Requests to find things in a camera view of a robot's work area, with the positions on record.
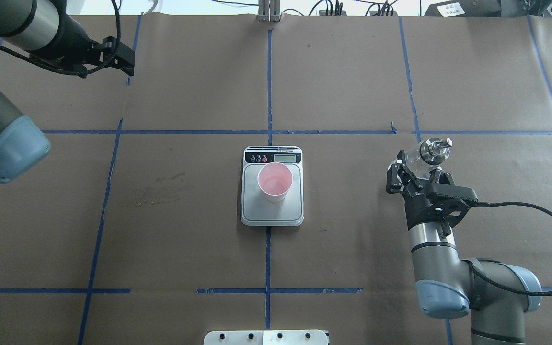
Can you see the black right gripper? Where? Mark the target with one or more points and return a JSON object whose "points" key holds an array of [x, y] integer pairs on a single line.
{"points": [[416, 211]]}

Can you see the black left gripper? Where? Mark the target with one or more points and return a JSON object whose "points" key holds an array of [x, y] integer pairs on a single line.
{"points": [[73, 38]]}

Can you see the clear glass sauce bottle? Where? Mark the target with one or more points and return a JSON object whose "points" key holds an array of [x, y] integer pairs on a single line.
{"points": [[426, 156]]}

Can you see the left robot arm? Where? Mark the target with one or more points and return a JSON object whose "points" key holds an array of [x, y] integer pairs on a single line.
{"points": [[42, 33]]}

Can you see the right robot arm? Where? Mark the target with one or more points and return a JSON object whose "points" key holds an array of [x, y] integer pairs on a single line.
{"points": [[496, 296]]}

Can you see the silver electronic kitchen scale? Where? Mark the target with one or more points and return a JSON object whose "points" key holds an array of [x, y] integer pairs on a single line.
{"points": [[256, 210]]}

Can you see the aluminium frame post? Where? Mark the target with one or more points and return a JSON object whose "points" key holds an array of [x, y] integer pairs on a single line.
{"points": [[269, 11]]}

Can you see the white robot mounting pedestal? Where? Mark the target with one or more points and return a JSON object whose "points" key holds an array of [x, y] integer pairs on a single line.
{"points": [[267, 337]]}

